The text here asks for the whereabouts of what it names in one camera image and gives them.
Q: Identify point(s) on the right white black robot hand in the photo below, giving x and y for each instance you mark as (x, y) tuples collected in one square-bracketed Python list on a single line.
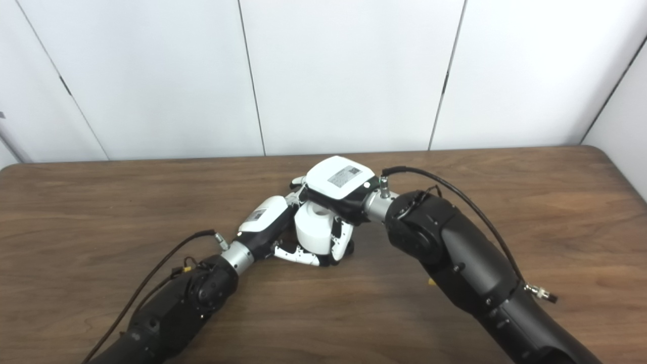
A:
[(338, 177)]

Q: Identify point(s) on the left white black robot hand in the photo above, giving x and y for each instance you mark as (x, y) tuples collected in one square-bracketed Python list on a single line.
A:
[(265, 215)]

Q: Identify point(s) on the round white piece with holes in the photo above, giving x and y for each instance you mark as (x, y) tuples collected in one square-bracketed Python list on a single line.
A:
[(313, 227)]

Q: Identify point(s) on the black flanged holder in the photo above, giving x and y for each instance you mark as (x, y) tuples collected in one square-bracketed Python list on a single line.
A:
[(350, 247)]

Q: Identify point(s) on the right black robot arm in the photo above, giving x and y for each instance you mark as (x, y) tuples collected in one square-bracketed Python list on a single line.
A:
[(455, 253)]

